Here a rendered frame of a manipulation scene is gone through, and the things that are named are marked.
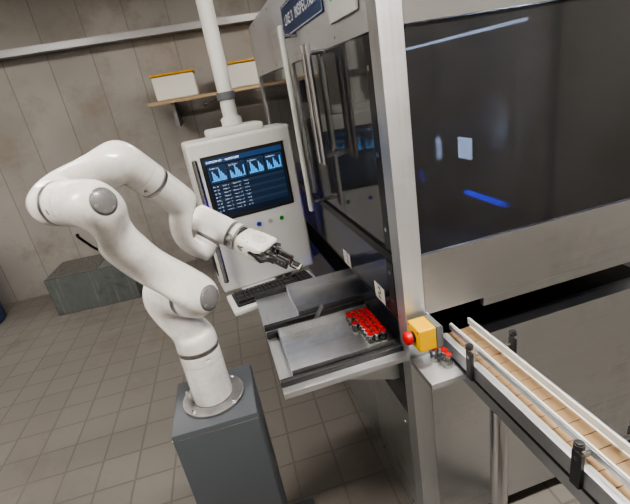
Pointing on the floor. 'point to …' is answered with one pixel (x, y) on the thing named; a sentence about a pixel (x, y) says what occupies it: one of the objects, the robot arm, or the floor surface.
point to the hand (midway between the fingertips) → (284, 259)
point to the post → (403, 222)
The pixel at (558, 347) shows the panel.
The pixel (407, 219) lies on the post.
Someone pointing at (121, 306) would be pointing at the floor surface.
